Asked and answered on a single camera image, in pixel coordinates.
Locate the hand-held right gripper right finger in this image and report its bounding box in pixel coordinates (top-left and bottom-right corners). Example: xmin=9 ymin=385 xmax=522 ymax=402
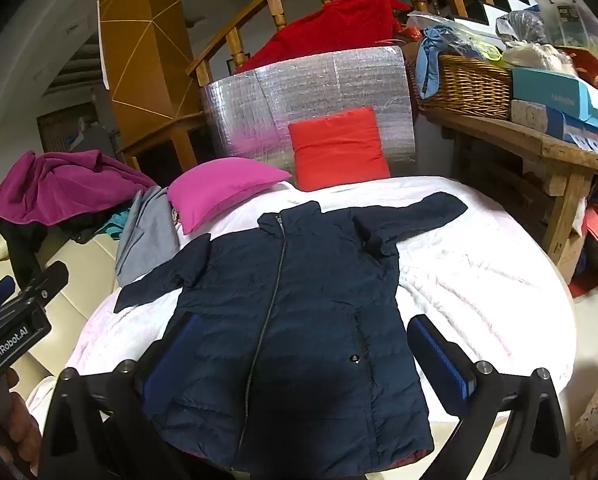
xmin=408 ymin=314 xmax=572 ymax=480

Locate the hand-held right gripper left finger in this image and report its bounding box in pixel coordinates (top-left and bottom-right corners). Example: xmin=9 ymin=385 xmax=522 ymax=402
xmin=38 ymin=312 xmax=204 ymax=480

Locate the navy puffer jacket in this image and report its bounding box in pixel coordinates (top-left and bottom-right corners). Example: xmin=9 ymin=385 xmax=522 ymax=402
xmin=114 ymin=191 xmax=468 ymax=472

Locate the person's left hand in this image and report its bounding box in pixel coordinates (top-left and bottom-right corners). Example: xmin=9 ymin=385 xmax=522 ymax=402
xmin=6 ymin=369 xmax=42 ymax=478

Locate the cream leather sofa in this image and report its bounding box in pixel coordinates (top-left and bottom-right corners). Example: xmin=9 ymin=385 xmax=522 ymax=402
xmin=0 ymin=232 xmax=130 ymax=431

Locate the black garment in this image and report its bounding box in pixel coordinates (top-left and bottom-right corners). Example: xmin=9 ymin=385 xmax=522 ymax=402
xmin=0 ymin=210 xmax=104 ymax=286

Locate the white fluffy blanket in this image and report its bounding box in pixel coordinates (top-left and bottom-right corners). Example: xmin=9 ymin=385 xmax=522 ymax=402
xmin=64 ymin=175 xmax=577 ymax=461

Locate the teal cloth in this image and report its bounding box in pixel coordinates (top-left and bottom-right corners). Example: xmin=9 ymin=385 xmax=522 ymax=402
xmin=95 ymin=210 xmax=130 ymax=238

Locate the magenta fleece garment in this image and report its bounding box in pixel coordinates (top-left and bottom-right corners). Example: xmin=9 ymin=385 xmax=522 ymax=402
xmin=0 ymin=150 xmax=157 ymax=227

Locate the grey garment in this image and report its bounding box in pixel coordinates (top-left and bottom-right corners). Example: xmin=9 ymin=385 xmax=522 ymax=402
xmin=115 ymin=186 xmax=180 ymax=286

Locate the magenta pillow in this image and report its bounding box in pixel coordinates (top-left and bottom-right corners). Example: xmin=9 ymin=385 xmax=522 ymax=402
xmin=167 ymin=157 xmax=293 ymax=235

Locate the wooden table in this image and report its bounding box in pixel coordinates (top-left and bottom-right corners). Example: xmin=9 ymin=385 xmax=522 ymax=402
xmin=419 ymin=105 xmax=598 ymax=283

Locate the red pillow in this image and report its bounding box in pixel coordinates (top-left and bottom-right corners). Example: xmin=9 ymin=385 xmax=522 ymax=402
xmin=288 ymin=107 xmax=391 ymax=192

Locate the white and blue box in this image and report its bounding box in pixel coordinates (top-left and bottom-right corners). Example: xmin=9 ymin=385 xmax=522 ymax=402
xmin=510 ymin=100 xmax=598 ymax=157

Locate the yellow column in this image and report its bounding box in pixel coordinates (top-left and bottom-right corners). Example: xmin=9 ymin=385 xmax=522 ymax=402
xmin=98 ymin=0 xmax=200 ymax=123

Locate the wicker basket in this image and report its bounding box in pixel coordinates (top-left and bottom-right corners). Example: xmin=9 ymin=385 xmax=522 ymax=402
xmin=411 ymin=54 xmax=514 ymax=121

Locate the teal cardboard box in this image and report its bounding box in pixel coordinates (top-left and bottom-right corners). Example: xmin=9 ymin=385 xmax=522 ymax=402
xmin=511 ymin=67 xmax=598 ymax=131

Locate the light blue cloth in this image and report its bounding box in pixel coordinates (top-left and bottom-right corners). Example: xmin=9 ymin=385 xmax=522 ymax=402
xmin=414 ymin=27 xmax=460 ymax=101

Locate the silver foil covered box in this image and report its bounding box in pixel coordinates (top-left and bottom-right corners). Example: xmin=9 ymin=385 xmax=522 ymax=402
xmin=199 ymin=45 xmax=418 ymax=173

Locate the yellow green item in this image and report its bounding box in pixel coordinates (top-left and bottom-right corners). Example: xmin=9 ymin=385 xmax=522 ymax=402
xmin=471 ymin=40 xmax=506 ymax=62

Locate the cream knit bundle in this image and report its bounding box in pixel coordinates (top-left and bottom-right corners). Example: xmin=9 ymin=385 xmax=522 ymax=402
xmin=501 ymin=42 xmax=578 ymax=78

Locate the grey plastic bag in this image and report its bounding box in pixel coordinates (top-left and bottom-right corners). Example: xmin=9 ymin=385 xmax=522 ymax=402
xmin=496 ymin=10 xmax=548 ymax=47

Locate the red cloth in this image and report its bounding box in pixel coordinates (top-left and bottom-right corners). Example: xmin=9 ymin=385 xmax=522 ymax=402
xmin=236 ymin=0 xmax=412 ymax=72

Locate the wooden stair railing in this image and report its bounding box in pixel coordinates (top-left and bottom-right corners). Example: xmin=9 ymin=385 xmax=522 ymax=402
xmin=186 ymin=0 xmax=562 ymax=88

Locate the clear plastic packaging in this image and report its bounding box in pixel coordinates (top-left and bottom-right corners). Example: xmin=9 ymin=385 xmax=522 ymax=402
xmin=536 ymin=0 xmax=598 ymax=52

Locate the wooden stair base frame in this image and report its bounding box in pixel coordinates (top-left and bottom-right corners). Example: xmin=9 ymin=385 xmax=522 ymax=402
xmin=119 ymin=110 xmax=214 ymax=177

